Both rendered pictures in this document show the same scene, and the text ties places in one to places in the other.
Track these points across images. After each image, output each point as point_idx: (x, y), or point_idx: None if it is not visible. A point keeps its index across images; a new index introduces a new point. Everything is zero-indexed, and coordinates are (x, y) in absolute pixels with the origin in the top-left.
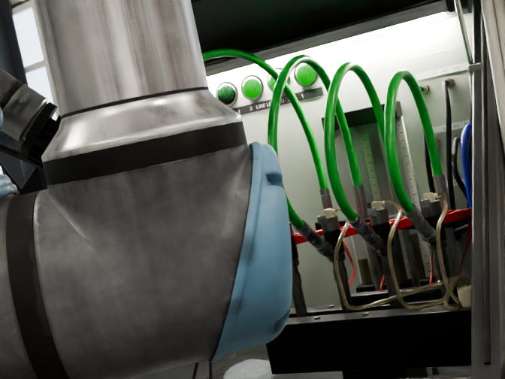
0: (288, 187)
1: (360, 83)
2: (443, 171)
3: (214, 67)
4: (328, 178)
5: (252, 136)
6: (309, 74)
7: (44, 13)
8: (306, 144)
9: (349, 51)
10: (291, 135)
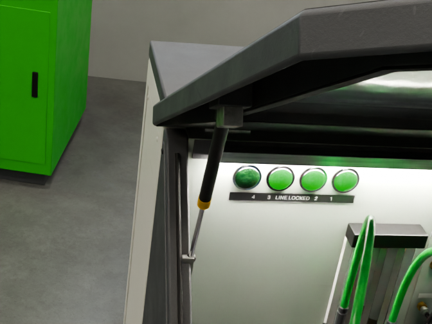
0: (277, 275)
1: (392, 201)
2: (428, 286)
3: (254, 156)
4: (323, 274)
5: (258, 223)
6: (351, 184)
7: None
8: (314, 242)
9: (396, 171)
10: (301, 231)
